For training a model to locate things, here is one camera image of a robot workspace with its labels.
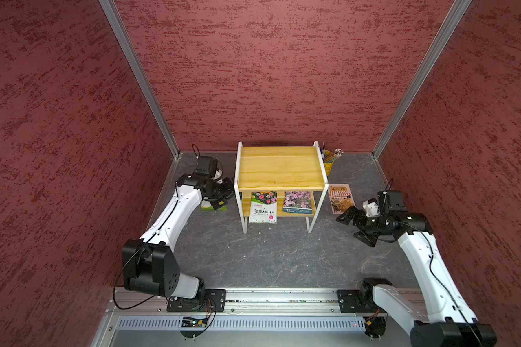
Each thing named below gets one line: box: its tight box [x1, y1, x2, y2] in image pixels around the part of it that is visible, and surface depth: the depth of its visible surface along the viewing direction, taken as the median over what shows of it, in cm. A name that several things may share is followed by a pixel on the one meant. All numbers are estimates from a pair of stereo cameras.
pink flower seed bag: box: [282, 190, 313, 215], surface depth 83 cm
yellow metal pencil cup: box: [324, 149, 335, 177], surface depth 106 cm
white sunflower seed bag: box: [248, 190, 278, 225], surface depth 82 cm
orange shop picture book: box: [328, 183, 357, 215], surface depth 105 cm
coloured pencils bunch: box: [319, 141, 345, 164], surface depth 102 cm
